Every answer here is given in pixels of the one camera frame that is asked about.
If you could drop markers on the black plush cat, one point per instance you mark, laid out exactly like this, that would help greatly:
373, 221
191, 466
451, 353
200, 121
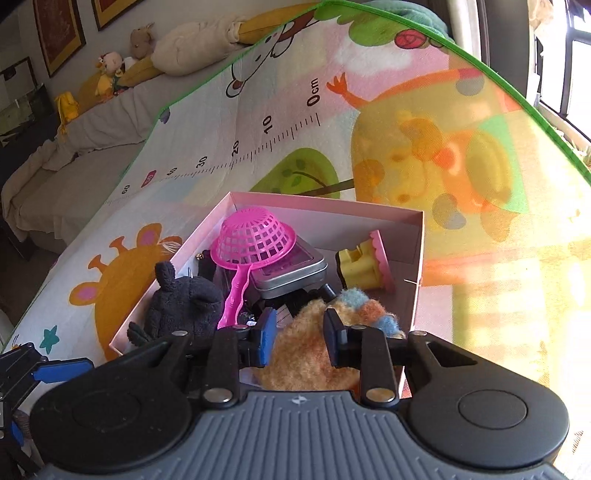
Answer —
184, 300

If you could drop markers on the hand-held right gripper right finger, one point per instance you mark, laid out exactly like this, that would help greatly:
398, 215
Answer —
333, 341

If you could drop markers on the silver metal tin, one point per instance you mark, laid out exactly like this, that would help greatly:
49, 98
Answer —
291, 277

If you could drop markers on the yellow chick costume doll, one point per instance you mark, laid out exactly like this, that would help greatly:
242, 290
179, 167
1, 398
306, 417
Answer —
110, 74

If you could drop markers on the hanging clothes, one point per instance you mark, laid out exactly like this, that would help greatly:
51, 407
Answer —
554, 11

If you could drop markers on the pink toy strainer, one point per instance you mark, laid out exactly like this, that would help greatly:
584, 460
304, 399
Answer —
254, 240

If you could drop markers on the yellow pink cupcake toy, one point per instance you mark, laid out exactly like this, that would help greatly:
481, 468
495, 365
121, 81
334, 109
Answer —
360, 263

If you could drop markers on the black luggage tag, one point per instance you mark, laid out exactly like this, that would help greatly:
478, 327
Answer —
323, 291

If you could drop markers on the framed wall picture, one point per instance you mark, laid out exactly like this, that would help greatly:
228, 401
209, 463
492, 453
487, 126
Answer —
57, 32
115, 11

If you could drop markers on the green cushion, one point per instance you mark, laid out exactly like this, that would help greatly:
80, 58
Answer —
425, 16

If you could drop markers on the beige rabbit plush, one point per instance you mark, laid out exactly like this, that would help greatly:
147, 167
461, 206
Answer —
142, 41

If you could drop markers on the yellow cushion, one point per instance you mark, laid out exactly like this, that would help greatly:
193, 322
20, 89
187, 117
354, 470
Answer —
88, 92
277, 18
138, 71

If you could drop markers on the small yellow plush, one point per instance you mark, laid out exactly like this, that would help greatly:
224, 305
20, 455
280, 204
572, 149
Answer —
67, 107

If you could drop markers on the beige bolster pillow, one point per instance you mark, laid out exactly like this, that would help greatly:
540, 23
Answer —
194, 48

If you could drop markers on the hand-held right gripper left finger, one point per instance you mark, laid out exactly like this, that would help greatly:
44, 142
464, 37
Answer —
267, 337

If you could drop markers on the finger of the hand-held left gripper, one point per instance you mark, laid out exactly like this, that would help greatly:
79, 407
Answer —
64, 370
17, 431

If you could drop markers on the grey covered sofa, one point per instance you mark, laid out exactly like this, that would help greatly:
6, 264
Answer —
106, 124

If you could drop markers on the orange fuzzy knit toy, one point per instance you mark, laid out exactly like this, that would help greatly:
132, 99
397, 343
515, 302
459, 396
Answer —
300, 341

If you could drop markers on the pink cardboard box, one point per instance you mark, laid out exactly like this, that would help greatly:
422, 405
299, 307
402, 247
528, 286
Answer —
323, 207

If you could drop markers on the black window frame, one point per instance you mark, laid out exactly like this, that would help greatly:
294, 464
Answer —
565, 92

